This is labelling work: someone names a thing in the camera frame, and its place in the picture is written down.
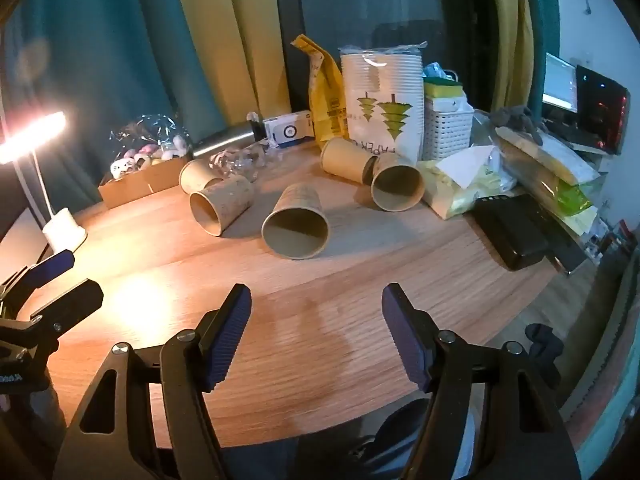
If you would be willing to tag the shallow cardboard box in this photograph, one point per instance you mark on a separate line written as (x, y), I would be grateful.
(135, 186)

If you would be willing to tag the blue face mask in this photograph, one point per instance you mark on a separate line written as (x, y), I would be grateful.
(436, 70)

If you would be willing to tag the grey cloth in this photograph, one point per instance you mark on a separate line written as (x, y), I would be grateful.
(517, 119)

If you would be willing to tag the stainless steel bottle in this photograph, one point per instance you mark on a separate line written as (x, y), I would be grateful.
(225, 140)

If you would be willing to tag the teal curtain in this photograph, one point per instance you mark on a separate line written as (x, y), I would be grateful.
(100, 60)
(542, 10)

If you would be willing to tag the black keyboard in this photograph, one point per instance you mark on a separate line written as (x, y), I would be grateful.
(575, 135)

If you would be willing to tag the black rectangular box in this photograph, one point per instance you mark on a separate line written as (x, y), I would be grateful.
(515, 230)

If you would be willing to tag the clear bag of small toys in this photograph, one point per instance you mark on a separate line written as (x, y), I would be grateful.
(150, 135)

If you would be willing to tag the crumpled clear plastic wrap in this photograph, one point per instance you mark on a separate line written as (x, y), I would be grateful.
(242, 161)

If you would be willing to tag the small white and blue box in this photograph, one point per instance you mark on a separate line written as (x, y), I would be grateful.
(290, 130)

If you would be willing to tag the yellow curtain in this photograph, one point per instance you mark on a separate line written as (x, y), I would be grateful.
(505, 35)
(225, 35)

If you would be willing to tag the computer monitor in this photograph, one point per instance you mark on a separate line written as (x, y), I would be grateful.
(560, 82)

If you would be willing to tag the pile of clear plastic packets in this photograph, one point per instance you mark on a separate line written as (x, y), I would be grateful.
(555, 170)

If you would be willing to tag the green and yellow sponge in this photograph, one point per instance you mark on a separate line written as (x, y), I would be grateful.
(442, 88)

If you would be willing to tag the yellow paper bag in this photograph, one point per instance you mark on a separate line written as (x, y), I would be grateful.
(325, 105)

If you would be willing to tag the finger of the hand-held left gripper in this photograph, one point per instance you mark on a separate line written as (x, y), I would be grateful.
(75, 300)
(50, 263)

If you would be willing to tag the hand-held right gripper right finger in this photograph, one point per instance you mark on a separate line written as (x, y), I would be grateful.
(406, 335)

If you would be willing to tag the brown paper cup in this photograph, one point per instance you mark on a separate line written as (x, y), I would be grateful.
(195, 172)
(345, 157)
(395, 170)
(227, 200)
(300, 207)

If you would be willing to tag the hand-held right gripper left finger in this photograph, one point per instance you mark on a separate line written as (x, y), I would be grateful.
(231, 332)

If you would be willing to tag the white desk lamp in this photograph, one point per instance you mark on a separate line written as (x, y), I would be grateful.
(62, 230)

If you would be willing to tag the pack of white paper cups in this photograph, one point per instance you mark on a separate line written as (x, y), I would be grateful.
(385, 85)

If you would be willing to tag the yellow tissue pack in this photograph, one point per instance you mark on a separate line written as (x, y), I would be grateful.
(465, 185)

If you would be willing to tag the black computer case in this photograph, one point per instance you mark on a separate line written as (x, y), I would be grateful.
(602, 110)

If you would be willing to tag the white woven plastic basket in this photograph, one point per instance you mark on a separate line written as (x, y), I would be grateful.
(447, 130)

